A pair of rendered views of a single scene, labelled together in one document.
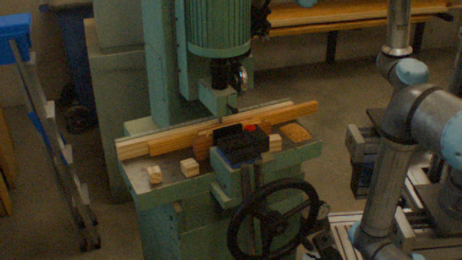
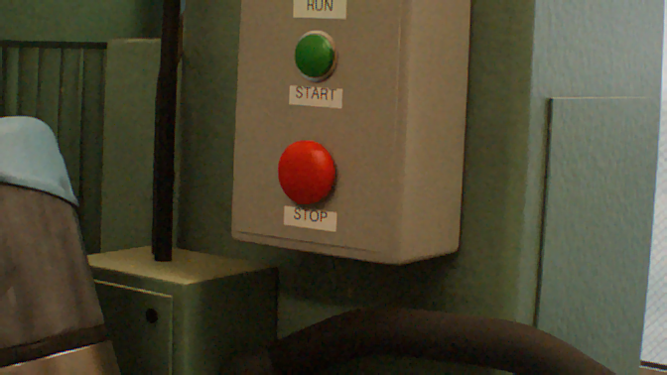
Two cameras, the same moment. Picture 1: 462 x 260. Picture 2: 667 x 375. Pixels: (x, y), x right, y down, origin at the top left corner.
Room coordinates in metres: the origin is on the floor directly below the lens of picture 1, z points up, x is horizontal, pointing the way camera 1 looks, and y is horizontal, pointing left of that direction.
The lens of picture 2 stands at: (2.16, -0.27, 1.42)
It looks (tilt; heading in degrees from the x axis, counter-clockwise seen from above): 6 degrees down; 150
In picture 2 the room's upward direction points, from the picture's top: 3 degrees clockwise
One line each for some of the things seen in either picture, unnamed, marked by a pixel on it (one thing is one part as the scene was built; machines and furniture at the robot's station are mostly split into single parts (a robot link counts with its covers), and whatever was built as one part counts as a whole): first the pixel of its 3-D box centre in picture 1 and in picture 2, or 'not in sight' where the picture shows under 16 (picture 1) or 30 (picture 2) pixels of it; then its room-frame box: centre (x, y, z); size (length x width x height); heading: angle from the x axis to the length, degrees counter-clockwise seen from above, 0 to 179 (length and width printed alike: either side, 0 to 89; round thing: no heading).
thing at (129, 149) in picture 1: (211, 128); not in sight; (1.26, 0.08, 0.93); 0.60 x 0.02 x 0.05; 117
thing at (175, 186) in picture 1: (229, 163); not in sight; (1.15, 0.02, 0.87); 0.61 x 0.30 x 0.06; 117
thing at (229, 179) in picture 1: (242, 166); not in sight; (1.07, -0.02, 0.92); 0.15 x 0.13 x 0.09; 117
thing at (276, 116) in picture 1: (239, 126); not in sight; (1.29, -0.01, 0.92); 0.60 x 0.02 x 0.04; 117
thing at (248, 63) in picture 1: (238, 71); not in sight; (1.49, -0.01, 1.02); 0.09 x 0.07 x 0.12; 117
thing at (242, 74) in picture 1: (237, 79); not in sight; (1.43, -0.01, 1.02); 0.12 x 0.03 x 0.12; 27
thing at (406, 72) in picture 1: (409, 80); not in sight; (1.50, -0.63, 0.98); 0.13 x 0.12 x 0.14; 6
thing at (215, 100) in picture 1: (217, 97); not in sight; (1.27, 0.05, 1.03); 0.14 x 0.07 x 0.09; 27
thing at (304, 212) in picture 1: (306, 214); not in sight; (1.25, -0.25, 0.58); 0.12 x 0.08 x 0.08; 27
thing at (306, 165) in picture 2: not in sight; (306, 172); (1.62, 0.03, 1.36); 0.03 x 0.01 x 0.03; 27
